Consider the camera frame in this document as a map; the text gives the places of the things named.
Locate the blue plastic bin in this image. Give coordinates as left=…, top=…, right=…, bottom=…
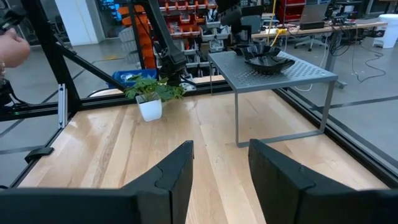
left=108, top=68, right=159, bottom=90

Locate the black aluminium table frame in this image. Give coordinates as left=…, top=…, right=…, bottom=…
left=0, top=0, right=398, bottom=189

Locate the wooden office desk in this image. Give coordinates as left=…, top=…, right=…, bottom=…
left=251, top=21, right=389, bottom=90

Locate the black table clamp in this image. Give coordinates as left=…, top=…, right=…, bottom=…
left=24, top=146, right=55, bottom=165

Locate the red cabinet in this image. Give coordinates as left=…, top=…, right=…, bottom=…
left=276, top=0, right=307, bottom=24

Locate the person's hand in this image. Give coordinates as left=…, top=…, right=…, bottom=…
left=0, top=27, right=31, bottom=68

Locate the grey perforated metal shelf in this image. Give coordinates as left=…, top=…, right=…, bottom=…
left=207, top=50, right=339, bottom=148

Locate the white building column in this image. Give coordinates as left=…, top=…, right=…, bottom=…
left=55, top=0, right=106, bottom=47

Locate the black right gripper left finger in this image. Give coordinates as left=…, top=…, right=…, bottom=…
left=121, top=139, right=195, bottom=224

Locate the silver frame bracket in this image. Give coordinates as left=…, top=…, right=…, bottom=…
left=57, top=83, right=68, bottom=129

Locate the orange storage bin rack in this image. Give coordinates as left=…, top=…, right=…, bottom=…
left=116, top=0, right=233, bottom=78

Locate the grey laptop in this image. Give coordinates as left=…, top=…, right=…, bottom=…
left=298, top=2, right=330, bottom=31

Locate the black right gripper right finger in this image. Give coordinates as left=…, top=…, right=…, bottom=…
left=248, top=138, right=362, bottom=224

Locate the green plant in white pot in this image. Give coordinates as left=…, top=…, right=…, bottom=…
left=123, top=73, right=187, bottom=123

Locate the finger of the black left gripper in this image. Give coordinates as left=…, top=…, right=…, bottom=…
left=238, top=24, right=254, bottom=44

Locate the yellow hanging cable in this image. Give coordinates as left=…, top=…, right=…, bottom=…
left=266, top=0, right=287, bottom=47

